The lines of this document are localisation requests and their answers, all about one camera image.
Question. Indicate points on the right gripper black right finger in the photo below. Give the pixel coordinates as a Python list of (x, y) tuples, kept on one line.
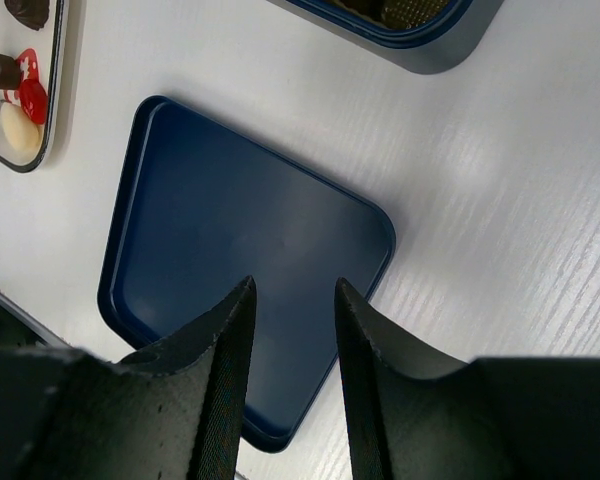
[(414, 412)]

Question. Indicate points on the dark rosette chocolate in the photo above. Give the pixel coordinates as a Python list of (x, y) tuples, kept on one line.
[(33, 14)]

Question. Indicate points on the navy blue chocolate tin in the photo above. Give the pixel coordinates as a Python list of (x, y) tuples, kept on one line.
[(423, 37)]

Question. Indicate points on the white strawberry print tray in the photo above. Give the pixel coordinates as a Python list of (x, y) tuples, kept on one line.
[(32, 52)]

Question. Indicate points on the navy blue tin lid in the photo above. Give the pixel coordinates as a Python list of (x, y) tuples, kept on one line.
[(200, 207)]

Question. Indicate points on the white oval chocolate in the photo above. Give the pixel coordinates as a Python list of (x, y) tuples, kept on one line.
[(20, 132)]

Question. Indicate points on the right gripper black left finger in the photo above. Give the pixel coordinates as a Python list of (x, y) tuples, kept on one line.
[(170, 410)]

